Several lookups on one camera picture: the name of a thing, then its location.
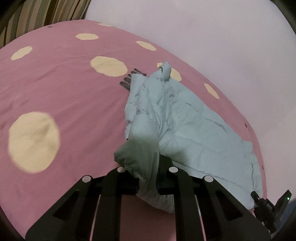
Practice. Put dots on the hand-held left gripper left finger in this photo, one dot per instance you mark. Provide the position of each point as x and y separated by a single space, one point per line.
128 183

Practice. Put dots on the bed with pink dotted sheet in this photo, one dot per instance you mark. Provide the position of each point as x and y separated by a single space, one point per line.
69 97

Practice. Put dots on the light blue puffer jacket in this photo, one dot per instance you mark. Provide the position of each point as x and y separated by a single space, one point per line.
185 120

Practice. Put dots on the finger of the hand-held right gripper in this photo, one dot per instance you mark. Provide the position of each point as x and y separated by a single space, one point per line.
266 208

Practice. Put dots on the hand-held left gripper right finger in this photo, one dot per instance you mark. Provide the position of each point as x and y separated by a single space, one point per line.
167 179

